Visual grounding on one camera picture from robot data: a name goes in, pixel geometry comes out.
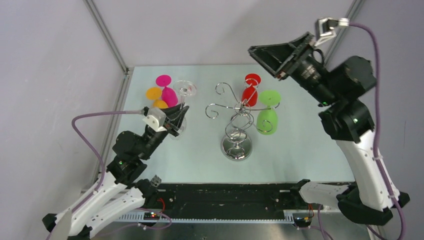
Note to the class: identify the pink wine glass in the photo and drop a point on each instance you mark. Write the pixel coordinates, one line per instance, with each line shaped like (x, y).
(168, 94)

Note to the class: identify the aluminium frame post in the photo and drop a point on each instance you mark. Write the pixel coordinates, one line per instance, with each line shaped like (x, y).
(331, 46)
(107, 36)

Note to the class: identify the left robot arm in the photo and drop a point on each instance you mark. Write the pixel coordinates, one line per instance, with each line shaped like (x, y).
(119, 189)

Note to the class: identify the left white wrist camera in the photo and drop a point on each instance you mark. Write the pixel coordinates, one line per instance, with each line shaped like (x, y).
(155, 119)

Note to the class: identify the red wine glass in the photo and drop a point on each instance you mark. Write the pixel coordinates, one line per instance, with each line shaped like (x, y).
(250, 93)

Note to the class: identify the right aluminium frame post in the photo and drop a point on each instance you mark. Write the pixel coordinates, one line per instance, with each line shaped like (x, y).
(331, 46)

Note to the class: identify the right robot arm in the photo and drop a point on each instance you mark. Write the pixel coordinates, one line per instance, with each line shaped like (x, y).
(369, 200)

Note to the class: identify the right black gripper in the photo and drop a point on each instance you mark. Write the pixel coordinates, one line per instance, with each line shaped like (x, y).
(278, 55)

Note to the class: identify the right circuit board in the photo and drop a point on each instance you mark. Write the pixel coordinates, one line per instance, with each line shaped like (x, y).
(302, 223)

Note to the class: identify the orange wine glass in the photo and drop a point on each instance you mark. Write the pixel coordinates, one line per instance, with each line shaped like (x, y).
(155, 95)

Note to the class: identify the chrome wine glass rack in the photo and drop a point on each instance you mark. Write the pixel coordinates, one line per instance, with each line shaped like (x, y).
(236, 144)

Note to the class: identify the left circuit board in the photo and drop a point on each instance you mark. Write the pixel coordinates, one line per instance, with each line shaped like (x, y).
(151, 216)

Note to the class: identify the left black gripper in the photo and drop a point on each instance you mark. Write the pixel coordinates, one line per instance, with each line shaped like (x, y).
(174, 122)

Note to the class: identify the left aluminium frame post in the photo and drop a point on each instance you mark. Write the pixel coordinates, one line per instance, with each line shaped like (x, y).
(107, 36)

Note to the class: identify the circuit board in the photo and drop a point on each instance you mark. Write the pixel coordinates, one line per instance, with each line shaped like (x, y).
(151, 216)
(302, 223)

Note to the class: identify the clear wine glass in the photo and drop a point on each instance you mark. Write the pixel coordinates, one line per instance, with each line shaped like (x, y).
(184, 89)

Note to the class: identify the green wine glass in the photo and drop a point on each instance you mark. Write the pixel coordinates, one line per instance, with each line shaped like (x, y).
(267, 119)

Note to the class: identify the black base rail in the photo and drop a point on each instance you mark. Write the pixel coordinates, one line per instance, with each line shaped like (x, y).
(226, 201)

